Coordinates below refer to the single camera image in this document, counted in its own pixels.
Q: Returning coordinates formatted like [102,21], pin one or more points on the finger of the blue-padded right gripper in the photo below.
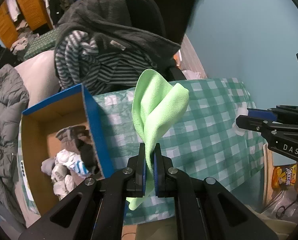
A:
[262,114]
[285,124]

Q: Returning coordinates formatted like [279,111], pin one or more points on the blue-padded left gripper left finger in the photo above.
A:
[95,209]

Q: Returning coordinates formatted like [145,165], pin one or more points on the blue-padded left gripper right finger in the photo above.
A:
[204,209]

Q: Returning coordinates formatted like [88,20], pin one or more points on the small white soft object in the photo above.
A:
[238,125]

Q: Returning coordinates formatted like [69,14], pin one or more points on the white patterned sock bundle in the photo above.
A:
[62,180]

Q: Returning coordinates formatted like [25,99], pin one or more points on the black sock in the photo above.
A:
[88,156]

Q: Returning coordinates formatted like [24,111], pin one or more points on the lime green microfiber cloth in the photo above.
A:
[157,105]

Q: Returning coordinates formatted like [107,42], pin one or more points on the orange snack package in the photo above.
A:
[284,177]

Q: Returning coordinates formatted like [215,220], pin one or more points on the green white checkered tablecloth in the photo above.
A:
[202,143]

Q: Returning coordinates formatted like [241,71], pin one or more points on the white blue striped sock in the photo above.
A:
[72,161]

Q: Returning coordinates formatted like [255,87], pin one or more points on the light grey sock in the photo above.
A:
[47,166]

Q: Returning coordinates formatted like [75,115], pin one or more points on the blue cardboard box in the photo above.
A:
[69,121]

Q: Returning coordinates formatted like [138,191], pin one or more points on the white smartphone with stickers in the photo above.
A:
[25,181]

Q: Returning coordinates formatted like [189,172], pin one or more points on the grey brown long sock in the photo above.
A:
[67,137]

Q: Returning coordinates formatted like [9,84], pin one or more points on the orange white plastic bag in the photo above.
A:
[178,58]

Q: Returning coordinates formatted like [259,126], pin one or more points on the grey puffer jacket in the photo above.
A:
[14,98]

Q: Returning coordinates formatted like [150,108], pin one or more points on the black office chair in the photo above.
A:
[167,18]

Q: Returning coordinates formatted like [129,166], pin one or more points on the pale pink bed sheet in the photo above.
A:
[39,78]

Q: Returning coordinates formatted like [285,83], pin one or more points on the grey striped garment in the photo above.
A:
[78,59]

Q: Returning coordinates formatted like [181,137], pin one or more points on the black clothes pile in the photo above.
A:
[7,57]

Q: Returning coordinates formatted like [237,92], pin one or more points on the dark grey fleece robe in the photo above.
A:
[110,20]

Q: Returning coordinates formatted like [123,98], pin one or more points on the orange wooden wardrobe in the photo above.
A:
[33,13]

